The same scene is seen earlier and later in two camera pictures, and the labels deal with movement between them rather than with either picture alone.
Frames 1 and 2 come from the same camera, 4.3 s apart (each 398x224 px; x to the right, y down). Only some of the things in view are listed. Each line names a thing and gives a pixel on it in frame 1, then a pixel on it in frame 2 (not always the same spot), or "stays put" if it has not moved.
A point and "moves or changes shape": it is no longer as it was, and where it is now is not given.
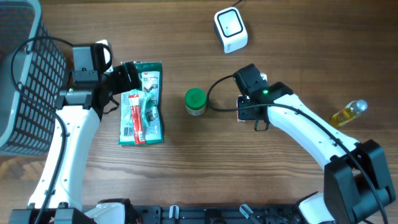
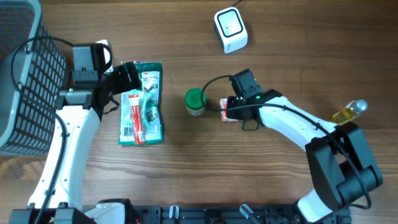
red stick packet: (134, 103) stays put
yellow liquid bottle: (349, 112) stays put
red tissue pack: (238, 119) moves or changes shape
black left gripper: (120, 71) stays put
